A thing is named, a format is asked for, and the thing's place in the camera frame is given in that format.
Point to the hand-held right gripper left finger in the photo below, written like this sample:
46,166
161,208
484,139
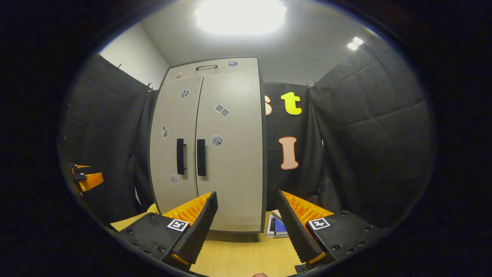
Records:
200,227

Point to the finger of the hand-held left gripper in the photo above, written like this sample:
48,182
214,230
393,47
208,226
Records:
78,168
92,181

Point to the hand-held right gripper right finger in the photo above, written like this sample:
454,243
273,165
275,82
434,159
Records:
294,227

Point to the grey shoe cabinet door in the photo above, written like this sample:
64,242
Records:
238,173
169,115

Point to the grey shoe cabinet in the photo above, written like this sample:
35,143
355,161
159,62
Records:
264,154

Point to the grey cabinet drawer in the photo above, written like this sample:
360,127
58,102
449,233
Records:
242,67

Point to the blue book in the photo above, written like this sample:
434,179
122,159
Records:
280,227

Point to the small ceiling light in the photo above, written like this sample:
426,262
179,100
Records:
355,43

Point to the large ceiling light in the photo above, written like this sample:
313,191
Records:
240,15

